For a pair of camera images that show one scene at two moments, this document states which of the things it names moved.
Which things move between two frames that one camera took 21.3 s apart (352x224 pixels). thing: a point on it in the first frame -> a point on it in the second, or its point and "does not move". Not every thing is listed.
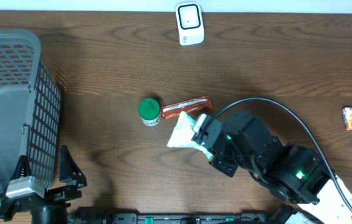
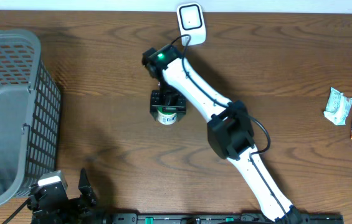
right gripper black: (221, 163) -> (179, 102)
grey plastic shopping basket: (18, 112) does not move
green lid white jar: (149, 110) -> (167, 115)
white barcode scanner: (190, 23) does not move
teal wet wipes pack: (184, 134) -> (337, 107)
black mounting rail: (281, 214) does not move
